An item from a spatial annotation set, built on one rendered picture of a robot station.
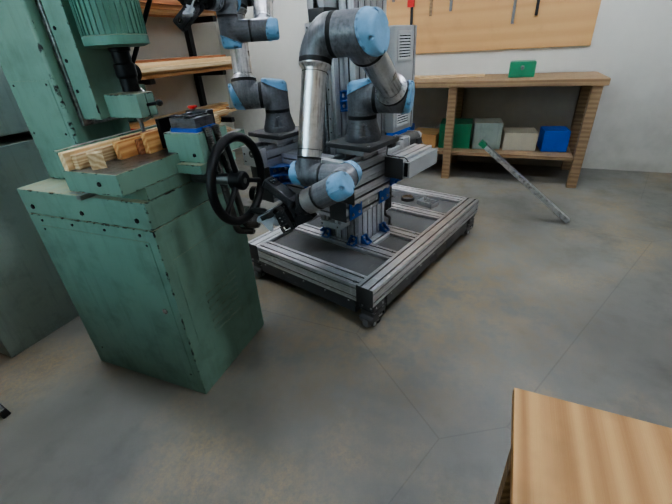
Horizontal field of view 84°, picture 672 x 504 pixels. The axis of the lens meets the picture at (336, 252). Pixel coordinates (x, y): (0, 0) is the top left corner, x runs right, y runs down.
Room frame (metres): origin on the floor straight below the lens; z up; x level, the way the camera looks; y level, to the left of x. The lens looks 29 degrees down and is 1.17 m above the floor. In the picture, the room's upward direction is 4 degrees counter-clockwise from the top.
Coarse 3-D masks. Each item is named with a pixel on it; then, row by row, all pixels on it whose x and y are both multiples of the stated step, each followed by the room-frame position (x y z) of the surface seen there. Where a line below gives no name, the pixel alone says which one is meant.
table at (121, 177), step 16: (240, 144) 1.47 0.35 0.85; (112, 160) 1.12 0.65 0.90; (128, 160) 1.11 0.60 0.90; (144, 160) 1.10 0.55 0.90; (160, 160) 1.10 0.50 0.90; (176, 160) 1.16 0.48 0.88; (64, 176) 1.04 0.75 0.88; (80, 176) 1.01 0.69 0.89; (96, 176) 0.99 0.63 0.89; (112, 176) 0.96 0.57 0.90; (128, 176) 0.99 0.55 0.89; (144, 176) 1.04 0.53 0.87; (160, 176) 1.09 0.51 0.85; (96, 192) 1.00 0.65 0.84; (112, 192) 0.97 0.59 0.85; (128, 192) 0.98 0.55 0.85
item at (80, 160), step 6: (216, 120) 1.61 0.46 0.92; (90, 150) 1.09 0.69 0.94; (96, 150) 1.10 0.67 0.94; (102, 150) 1.11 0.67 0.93; (108, 150) 1.13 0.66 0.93; (114, 150) 1.15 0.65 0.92; (72, 156) 1.04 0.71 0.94; (78, 156) 1.04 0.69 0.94; (84, 156) 1.06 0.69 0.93; (108, 156) 1.12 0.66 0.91; (114, 156) 1.14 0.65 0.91; (78, 162) 1.04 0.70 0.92; (84, 162) 1.05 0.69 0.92; (78, 168) 1.04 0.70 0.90; (84, 168) 1.05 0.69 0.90
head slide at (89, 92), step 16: (48, 0) 1.26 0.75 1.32; (64, 0) 1.26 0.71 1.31; (48, 16) 1.27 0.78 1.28; (64, 16) 1.25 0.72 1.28; (64, 32) 1.25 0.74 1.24; (64, 48) 1.26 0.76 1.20; (80, 48) 1.26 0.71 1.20; (64, 64) 1.27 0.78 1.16; (80, 64) 1.25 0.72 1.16; (96, 64) 1.29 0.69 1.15; (112, 64) 1.34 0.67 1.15; (80, 80) 1.26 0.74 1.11; (96, 80) 1.27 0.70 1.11; (112, 80) 1.32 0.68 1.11; (80, 96) 1.27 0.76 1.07; (96, 96) 1.25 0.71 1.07; (96, 112) 1.25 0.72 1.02
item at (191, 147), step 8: (224, 128) 1.25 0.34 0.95; (168, 136) 1.18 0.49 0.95; (176, 136) 1.17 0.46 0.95; (184, 136) 1.15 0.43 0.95; (192, 136) 1.14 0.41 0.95; (200, 136) 1.14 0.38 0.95; (168, 144) 1.18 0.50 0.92; (176, 144) 1.17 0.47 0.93; (184, 144) 1.16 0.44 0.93; (192, 144) 1.14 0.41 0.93; (200, 144) 1.14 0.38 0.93; (176, 152) 1.17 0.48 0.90; (184, 152) 1.16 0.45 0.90; (192, 152) 1.15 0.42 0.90; (200, 152) 1.14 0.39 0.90; (208, 152) 1.16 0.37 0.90; (184, 160) 1.16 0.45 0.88; (192, 160) 1.15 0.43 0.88; (200, 160) 1.14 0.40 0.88
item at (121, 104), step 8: (104, 96) 1.28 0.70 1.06; (112, 96) 1.26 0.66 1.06; (120, 96) 1.25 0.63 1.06; (128, 96) 1.24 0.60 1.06; (136, 96) 1.23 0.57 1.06; (144, 96) 1.25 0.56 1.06; (152, 96) 1.28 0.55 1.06; (112, 104) 1.27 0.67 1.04; (120, 104) 1.25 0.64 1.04; (128, 104) 1.24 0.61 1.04; (136, 104) 1.23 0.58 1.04; (144, 104) 1.24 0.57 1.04; (112, 112) 1.27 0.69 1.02; (120, 112) 1.26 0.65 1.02; (128, 112) 1.24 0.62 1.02; (136, 112) 1.23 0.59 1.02; (144, 112) 1.24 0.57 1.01; (152, 112) 1.27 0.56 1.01
